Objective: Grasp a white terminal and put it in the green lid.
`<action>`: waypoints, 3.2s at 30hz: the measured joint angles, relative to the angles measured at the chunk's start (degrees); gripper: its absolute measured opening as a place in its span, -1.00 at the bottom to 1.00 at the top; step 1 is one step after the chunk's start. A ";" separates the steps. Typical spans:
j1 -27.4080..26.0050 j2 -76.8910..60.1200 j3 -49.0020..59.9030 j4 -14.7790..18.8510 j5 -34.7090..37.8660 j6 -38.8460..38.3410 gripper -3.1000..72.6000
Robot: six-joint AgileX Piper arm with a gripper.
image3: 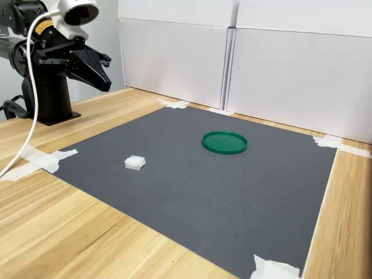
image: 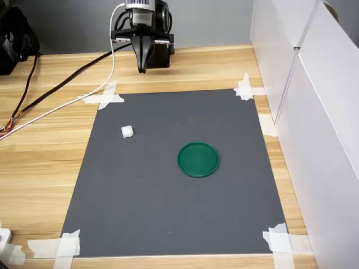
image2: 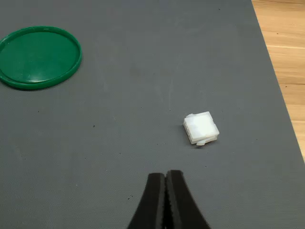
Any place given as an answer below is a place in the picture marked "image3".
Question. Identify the small white plastic terminal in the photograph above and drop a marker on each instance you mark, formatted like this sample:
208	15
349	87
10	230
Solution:
135	162

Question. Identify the round green lid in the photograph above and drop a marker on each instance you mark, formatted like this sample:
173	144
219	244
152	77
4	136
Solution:
224	142

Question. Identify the white partition panel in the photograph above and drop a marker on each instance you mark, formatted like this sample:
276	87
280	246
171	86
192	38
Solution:
174	64
299	81

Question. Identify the white tape patch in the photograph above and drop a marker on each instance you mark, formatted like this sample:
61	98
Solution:
43	160
174	104
219	111
328	142
273	268

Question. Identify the dark grey mat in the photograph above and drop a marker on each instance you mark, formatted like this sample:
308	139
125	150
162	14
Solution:
203	189

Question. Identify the white camera box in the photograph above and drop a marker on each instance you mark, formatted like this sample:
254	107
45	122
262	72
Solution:
78	11

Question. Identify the partition joining post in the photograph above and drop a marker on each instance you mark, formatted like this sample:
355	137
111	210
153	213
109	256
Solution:
228	67

